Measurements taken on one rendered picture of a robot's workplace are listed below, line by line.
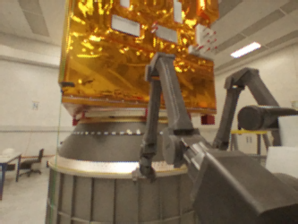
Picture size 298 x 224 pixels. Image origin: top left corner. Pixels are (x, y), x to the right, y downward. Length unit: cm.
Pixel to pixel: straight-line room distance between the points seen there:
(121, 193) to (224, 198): 113
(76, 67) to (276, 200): 145
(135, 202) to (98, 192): 31
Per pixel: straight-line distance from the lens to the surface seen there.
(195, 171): 30
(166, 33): 209
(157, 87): 63
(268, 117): 45
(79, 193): 151
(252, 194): 23
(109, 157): 135
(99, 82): 143
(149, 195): 134
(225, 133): 91
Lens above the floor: 151
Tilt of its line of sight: 8 degrees up
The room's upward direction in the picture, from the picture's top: straight up
